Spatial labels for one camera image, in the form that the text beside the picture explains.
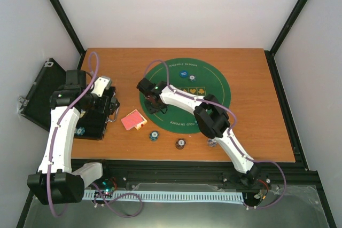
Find light blue cable duct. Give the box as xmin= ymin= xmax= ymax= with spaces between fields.
xmin=82 ymin=190 xmax=244 ymax=203

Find brown 100 chip stack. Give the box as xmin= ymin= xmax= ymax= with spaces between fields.
xmin=175 ymin=138 xmax=186 ymax=150

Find black poker chip case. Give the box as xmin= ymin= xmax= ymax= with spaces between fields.
xmin=19 ymin=58 xmax=116 ymax=140

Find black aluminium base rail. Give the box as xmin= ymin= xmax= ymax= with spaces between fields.
xmin=72 ymin=158 xmax=318 ymax=193

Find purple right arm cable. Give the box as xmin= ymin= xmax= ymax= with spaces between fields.
xmin=143 ymin=59 xmax=288 ymax=210

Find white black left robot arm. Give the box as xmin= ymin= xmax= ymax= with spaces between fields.
xmin=27 ymin=70 xmax=120 ymax=205

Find black frame post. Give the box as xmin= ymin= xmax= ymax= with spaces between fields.
xmin=49 ymin=0 xmax=86 ymax=56
xmin=269 ymin=0 xmax=325 ymax=54

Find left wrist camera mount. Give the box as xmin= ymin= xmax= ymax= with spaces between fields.
xmin=91 ymin=76 xmax=112 ymax=97

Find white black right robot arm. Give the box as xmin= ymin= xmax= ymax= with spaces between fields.
xmin=136 ymin=78 xmax=260 ymax=188

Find blue 10 chip stack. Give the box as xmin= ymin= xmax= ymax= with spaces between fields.
xmin=207 ymin=139 xmax=217 ymax=147

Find red playing card deck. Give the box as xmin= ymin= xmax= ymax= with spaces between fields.
xmin=121 ymin=110 xmax=143 ymax=130

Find black right frame post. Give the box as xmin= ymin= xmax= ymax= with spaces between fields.
xmin=269 ymin=0 xmax=325 ymax=54

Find chips inside case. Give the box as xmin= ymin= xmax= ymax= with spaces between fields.
xmin=74 ymin=127 xmax=85 ymax=136

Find yellow card box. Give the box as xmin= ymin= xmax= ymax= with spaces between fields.
xmin=132 ymin=109 xmax=147 ymax=130

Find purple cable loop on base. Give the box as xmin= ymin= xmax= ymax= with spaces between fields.
xmin=89 ymin=181 xmax=143 ymax=217

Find blue small blind button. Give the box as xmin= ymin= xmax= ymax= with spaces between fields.
xmin=179 ymin=70 xmax=189 ymax=78

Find round green poker mat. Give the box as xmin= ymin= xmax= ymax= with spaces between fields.
xmin=137 ymin=58 xmax=231 ymax=134

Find teal 50 chip stack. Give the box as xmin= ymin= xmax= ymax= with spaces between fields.
xmin=149 ymin=130 xmax=159 ymax=141

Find black left frame post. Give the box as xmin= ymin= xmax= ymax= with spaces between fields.
xmin=49 ymin=0 xmax=86 ymax=56

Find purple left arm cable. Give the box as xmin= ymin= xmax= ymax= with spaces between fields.
xmin=46 ymin=51 xmax=102 ymax=217

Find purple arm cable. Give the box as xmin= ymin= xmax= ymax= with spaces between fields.
xmin=46 ymin=51 xmax=102 ymax=217
xmin=143 ymin=59 xmax=288 ymax=210

